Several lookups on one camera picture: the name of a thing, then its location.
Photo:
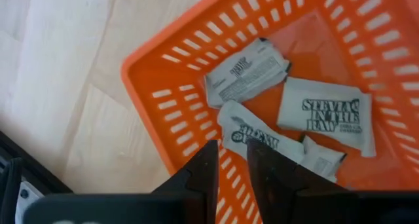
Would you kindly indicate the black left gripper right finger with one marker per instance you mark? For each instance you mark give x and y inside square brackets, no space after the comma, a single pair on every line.
[271,184]

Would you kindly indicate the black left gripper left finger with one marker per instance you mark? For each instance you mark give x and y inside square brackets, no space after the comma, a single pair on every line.
[203,178]

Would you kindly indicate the white green stevia packet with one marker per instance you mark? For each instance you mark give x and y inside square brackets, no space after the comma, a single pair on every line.
[322,161]
[245,73]
[327,119]
[242,125]

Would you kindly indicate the orange slotted plastic basket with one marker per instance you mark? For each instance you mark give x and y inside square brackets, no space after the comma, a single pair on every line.
[314,47]

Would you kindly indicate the black aluminium table frame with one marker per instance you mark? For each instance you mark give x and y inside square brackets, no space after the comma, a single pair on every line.
[36,171]

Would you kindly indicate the silver metal bracket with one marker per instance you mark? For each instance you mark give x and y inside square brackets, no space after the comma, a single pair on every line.
[27,201]

